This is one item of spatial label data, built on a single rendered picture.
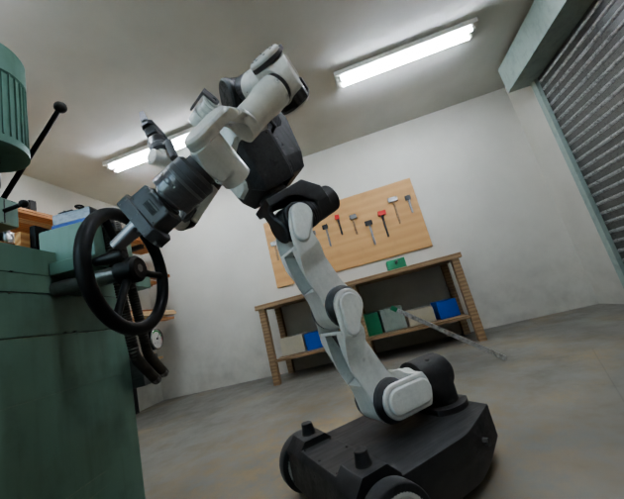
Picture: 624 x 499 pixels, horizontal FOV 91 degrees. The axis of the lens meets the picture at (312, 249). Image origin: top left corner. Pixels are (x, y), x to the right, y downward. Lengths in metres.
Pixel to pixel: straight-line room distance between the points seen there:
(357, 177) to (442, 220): 1.18
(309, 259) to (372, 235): 2.87
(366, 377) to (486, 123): 3.89
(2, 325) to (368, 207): 3.62
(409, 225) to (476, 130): 1.44
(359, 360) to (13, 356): 0.86
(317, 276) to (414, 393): 0.50
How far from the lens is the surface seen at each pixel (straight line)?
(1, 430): 0.80
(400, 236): 3.89
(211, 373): 4.53
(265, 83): 0.72
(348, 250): 3.87
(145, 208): 0.64
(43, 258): 0.90
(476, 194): 4.19
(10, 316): 0.82
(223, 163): 0.62
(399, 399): 1.13
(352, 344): 1.05
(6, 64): 1.24
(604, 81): 3.57
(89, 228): 0.72
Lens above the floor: 0.62
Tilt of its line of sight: 12 degrees up
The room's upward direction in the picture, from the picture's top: 14 degrees counter-clockwise
